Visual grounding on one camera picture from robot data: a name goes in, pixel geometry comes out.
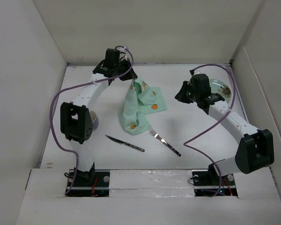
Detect green cartoon print cloth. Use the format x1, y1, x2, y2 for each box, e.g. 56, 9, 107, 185
118, 78, 167, 135

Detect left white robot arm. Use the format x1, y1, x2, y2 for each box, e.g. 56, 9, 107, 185
60, 46, 137, 187

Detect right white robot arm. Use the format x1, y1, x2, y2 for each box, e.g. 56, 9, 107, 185
175, 74, 274, 185

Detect green floral plate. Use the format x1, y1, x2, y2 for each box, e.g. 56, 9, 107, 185
209, 79, 232, 103

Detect purple ceramic mug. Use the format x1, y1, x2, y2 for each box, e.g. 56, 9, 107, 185
89, 110, 99, 130

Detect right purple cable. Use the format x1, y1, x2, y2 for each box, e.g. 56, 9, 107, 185
183, 64, 237, 198

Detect purple cable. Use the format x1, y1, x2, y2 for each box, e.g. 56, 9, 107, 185
49, 45, 134, 195
183, 64, 237, 198

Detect silver fork black handle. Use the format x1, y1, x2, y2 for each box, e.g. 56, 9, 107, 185
149, 128, 181, 157

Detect black handled table knife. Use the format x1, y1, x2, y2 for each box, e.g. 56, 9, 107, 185
105, 135, 145, 152

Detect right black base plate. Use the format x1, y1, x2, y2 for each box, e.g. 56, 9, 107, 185
188, 169, 238, 197

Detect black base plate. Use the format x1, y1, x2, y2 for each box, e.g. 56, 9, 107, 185
65, 170, 111, 197
188, 169, 238, 197

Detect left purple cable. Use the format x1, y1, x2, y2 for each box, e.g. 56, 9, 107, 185
49, 45, 134, 195

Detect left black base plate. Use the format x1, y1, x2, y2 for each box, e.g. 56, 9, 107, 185
65, 170, 111, 197

